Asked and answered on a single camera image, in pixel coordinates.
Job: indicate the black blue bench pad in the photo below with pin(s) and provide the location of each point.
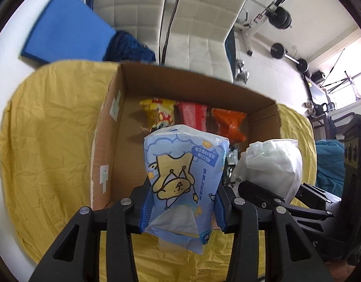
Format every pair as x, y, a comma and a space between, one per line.
230, 48

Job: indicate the red snack packet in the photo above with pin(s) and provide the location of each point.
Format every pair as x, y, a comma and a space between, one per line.
193, 115

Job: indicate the chrome dumbbell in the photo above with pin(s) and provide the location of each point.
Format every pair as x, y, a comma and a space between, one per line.
241, 72

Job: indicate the white weight bench rack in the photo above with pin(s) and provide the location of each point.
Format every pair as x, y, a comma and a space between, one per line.
249, 33

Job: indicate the floor barbell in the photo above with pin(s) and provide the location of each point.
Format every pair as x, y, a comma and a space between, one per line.
278, 51

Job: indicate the light blue tissue pack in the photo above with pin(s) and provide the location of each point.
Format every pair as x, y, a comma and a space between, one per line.
184, 167

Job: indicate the white padded chair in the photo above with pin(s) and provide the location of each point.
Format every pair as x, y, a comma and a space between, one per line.
143, 19
196, 36

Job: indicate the dark wooden chair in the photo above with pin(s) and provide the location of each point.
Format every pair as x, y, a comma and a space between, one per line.
328, 127

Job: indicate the yellow tablecloth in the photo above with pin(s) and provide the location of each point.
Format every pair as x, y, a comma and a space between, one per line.
71, 137

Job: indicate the open cardboard box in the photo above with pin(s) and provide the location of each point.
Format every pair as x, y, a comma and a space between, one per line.
135, 105

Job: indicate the teal jacket on chair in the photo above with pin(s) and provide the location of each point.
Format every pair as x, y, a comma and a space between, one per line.
330, 166

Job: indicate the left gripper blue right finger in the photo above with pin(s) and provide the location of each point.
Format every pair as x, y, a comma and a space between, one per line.
289, 254

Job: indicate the dark blue cloth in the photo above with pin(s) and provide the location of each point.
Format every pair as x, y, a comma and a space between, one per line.
123, 46

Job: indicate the white padded chair left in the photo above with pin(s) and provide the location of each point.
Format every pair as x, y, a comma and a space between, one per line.
143, 19

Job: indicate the black tripod stand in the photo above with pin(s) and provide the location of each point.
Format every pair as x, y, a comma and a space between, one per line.
343, 77

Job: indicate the black snack packet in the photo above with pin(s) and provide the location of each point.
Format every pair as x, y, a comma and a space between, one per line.
231, 161

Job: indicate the barbell on rack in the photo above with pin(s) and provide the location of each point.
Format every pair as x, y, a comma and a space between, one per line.
277, 15

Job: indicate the yellow panda snack packet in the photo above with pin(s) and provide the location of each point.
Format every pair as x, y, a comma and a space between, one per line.
159, 112

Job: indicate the orange snack packet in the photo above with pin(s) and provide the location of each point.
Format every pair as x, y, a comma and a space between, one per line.
229, 123

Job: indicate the white padded chair right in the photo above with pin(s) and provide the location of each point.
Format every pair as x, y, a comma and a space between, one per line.
196, 36

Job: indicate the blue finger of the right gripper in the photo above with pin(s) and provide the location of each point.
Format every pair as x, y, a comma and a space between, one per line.
317, 198
260, 197

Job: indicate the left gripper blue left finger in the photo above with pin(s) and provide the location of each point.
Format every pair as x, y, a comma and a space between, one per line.
75, 253

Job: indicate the blue foam mat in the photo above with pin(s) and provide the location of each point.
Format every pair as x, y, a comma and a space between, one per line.
68, 29

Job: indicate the white pillow bag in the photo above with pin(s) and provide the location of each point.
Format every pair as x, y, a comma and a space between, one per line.
275, 165

